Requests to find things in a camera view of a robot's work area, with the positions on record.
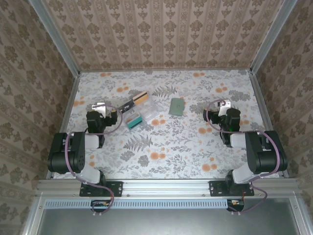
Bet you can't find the green card holder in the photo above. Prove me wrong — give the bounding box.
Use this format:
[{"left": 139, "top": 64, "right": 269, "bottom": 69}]
[{"left": 168, "top": 97, "right": 186, "bottom": 117}]

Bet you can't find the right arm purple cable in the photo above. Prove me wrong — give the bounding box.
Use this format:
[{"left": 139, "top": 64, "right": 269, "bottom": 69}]
[{"left": 204, "top": 99, "right": 282, "bottom": 216}]

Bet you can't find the aluminium corner post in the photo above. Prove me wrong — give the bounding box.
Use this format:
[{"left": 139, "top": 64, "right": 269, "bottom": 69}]
[
  {"left": 250, "top": 0, "right": 298, "bottom": 74},
  {"left": 27, "top": 0, "right": 81, "bottom": 75}
]

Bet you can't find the teal card stack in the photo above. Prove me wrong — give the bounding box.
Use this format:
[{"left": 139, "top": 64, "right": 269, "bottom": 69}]
[{"left": 126, "top": 113, "right": 145, "bottom": 130}]

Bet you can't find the thin aluminium table rail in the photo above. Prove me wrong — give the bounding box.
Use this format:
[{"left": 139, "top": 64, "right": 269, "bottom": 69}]
[{"left": 79, "top": 69, "right": 252, "bottom": 73}]

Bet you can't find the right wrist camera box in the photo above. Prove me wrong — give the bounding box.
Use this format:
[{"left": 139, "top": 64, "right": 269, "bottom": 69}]
[{"left": 218, "top": 99, "right": 232, "bottom": 116}]

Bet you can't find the clear plastic card box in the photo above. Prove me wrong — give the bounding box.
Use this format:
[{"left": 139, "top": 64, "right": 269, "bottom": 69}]
[{"left": 122, "top": 92, "right": 161, "bottom": 130}]

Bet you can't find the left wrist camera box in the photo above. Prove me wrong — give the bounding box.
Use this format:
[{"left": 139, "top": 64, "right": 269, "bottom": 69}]
[{"left": 91, "top": 102, "right": 108, "bottom": 117}]

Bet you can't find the aluminium lower frame rail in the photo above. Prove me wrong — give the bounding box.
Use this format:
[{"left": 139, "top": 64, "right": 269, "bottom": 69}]
[
  {"left": 288, "top": 195, "right": 310, "bottom": 235},
  {"left": 21, "top": 196, "right": 47, "bottom": 235}
]

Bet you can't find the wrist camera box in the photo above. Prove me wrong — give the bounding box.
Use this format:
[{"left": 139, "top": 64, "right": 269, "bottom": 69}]
[
  {"left": 218, "top": 99, "right": 232, "bottom": 116},
  {"left": 91, "top": 102, "right": 108, "bottom": 117}
]

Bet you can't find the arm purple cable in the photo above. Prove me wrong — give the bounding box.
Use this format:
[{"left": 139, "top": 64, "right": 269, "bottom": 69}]
[
  {"left": 204, "top": 99, "right": 282, "bottom": 216},
  {"left": 64, "top": 104, "right": 123, "bottom": 216}
]

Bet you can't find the aluminium table side rail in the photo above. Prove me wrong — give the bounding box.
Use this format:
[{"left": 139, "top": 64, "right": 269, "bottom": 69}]
[
  {"left": 45, "top": 72, "right": 81, "bottom": 179},
  {"left": 249, "top": 70, "right": 290, "bottom": 178}
]

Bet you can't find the grey metal sheet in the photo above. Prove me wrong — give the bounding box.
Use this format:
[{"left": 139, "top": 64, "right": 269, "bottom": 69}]
[{"left": 36, "top": 198, "right": 303, "bottom": 235}]

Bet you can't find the wide aluminium base rail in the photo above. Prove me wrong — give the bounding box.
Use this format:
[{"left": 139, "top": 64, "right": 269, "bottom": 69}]
[{"left": 36, "top": 178, "right": 302, "bottom": 198}]

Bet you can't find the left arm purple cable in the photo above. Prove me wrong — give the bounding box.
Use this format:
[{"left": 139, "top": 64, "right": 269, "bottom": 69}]
[{"left": 64, "top": 104, "right": 123, "bottom": 216}]

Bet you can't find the white slotted cable duct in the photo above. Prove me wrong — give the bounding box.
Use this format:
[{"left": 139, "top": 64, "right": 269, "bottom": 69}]
[{"left": 45, "top": 198, "right": 229, "bottom": 210}]

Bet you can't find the black card stack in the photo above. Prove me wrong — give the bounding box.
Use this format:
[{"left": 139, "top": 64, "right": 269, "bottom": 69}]
[{"left": 118, "top": 99, "right": 136, "bottom": 115}]

